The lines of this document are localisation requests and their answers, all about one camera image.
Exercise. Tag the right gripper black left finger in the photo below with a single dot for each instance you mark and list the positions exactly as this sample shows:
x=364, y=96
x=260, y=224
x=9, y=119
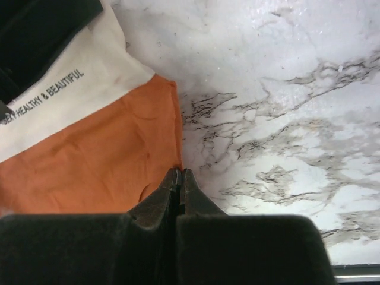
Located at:
x=133, y=247

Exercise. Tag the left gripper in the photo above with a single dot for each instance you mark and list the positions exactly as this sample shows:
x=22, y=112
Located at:
x=33, y=34

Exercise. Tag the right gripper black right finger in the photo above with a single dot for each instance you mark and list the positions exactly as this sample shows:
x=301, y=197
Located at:
x=214, y=248

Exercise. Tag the rust brown underwear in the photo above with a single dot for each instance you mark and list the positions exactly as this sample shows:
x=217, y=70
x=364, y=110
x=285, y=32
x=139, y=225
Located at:
x=96, y=134

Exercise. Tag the aluminium extrusion rail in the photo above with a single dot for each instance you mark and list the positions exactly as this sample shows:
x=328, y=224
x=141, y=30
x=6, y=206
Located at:
x=365, y=274

